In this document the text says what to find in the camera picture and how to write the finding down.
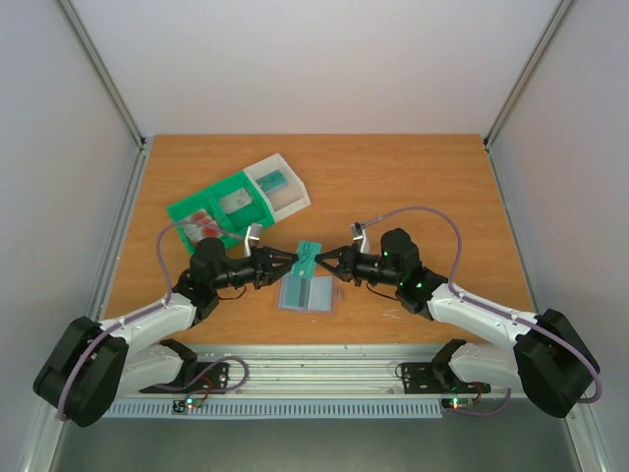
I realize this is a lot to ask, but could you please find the white translucent plastic bin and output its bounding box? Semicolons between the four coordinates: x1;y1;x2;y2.
244;153;311;222

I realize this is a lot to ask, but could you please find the red circle white card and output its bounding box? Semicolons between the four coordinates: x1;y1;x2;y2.
186;221;222;246

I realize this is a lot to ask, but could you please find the grey slotted cable duct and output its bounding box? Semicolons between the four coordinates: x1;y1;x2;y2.
104;399;442;421

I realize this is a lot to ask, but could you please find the small circuit board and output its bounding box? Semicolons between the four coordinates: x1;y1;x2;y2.
171;397;204;414
441;396;480;410

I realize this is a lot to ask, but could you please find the teal card in white bin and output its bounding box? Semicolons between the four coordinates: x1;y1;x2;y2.
256;169;288;195

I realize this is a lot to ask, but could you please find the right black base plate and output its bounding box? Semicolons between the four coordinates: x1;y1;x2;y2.
395;362;491;394

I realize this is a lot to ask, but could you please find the red circle card in bin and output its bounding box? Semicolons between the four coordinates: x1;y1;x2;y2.
179;210;216;229

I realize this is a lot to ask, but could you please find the green plastic bin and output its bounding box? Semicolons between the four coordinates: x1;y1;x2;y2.
166;171;275;237

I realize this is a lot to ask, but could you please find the aluminium rail frame front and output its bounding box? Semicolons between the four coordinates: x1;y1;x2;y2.
43;343;586;399

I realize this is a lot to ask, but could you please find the aluminium corner post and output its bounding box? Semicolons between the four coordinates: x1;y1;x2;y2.
55;0;145;149
483;0;578;152

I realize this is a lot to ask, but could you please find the right small circuit board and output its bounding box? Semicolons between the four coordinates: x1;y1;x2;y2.
441;396;480;410

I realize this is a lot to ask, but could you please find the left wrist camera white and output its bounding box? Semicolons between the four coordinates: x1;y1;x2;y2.
244;223;262;257

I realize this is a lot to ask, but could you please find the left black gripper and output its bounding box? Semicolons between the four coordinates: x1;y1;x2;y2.
212;247;300;291

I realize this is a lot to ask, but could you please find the grey card in green bin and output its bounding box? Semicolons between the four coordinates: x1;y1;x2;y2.
219;188;253;214

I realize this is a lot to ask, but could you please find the teal credit card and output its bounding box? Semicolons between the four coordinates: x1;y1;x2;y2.
291;241;322;279

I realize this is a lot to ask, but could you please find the pink card holder wallet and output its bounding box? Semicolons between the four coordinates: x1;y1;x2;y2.
276;274;343;314

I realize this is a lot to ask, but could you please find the left aluminium corner post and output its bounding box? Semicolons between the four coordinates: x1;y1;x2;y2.
55;0;145;149

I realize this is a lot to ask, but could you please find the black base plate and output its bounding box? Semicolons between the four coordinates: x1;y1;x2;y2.
395;362;491;394
140;362;230;394

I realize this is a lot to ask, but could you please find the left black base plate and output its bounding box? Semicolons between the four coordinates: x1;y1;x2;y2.
140;362;230;394

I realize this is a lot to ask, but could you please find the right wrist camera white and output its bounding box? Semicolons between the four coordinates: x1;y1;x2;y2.
351;222;370;254

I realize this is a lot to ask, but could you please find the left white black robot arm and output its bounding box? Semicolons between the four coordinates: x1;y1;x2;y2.
32;238;298;427

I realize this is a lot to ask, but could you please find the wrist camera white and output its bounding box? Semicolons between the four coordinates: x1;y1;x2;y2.
351;222;370;254
244;223;262;257

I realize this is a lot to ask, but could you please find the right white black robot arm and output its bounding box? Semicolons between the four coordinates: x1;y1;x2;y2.
315;228;601;418

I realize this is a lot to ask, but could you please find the left small circuit board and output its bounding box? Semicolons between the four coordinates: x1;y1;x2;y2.
171;397;204;414

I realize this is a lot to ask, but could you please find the right aluminium corner post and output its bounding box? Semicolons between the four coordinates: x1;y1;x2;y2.
483;0;578;152

